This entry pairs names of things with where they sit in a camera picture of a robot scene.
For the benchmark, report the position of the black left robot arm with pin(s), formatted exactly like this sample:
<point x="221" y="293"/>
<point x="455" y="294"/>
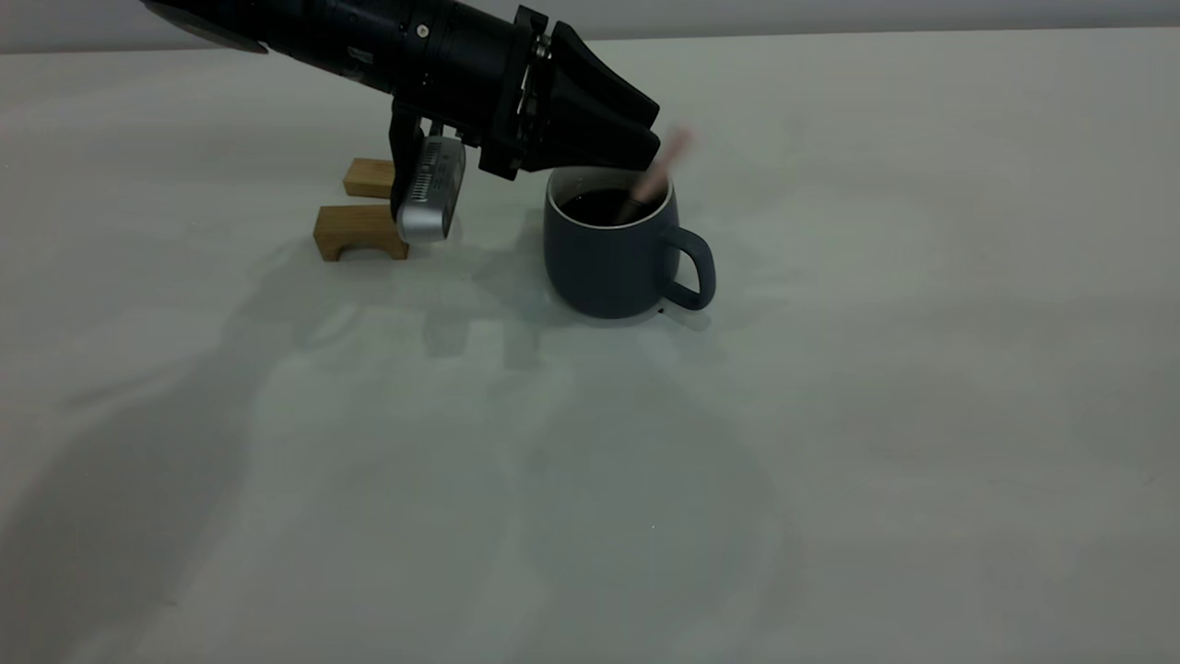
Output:
<point x="369" y="37"/>

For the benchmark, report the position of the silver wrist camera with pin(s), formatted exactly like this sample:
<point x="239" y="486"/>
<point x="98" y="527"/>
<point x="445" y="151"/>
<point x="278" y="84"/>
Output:
<point x="433" y="189"/>

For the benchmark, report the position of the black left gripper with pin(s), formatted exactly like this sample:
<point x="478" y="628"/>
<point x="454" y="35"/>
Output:
<point x="581" y="111"/>

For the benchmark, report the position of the flat wooden block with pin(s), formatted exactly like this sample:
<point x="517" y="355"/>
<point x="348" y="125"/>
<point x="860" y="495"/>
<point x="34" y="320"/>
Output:
<point x="369" y="178"/>

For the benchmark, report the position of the dark coffee liquid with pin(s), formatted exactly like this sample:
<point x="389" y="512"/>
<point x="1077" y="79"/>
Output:
<point x="595" y="207"/>

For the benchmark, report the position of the arched wooden block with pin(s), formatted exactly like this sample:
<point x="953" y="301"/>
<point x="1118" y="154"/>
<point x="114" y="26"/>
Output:
<point x="355" y="226"/>

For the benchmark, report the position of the dark grey ceramic mug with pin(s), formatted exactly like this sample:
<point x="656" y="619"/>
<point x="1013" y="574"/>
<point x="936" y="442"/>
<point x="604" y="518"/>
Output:
<point x="599" y="267"/>

